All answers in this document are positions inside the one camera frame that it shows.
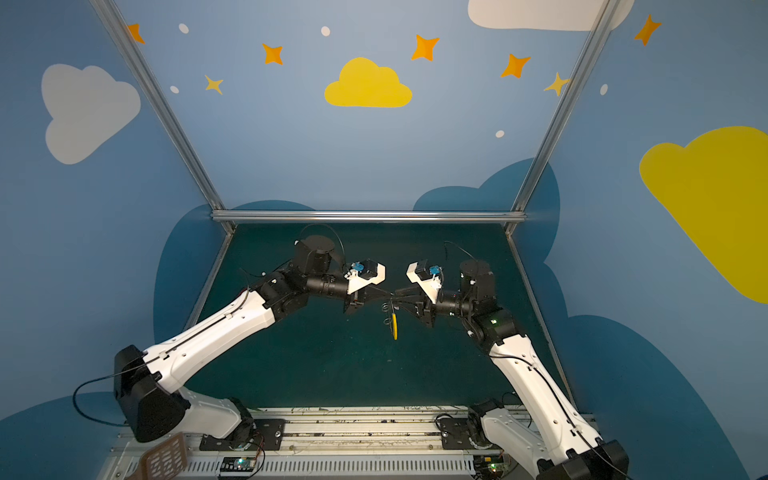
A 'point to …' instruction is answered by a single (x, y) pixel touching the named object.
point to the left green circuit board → (237, 463)
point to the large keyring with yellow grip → (392, 319)
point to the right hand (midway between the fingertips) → (400, 292)
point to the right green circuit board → (492, 466)
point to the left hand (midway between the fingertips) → (391, 289)
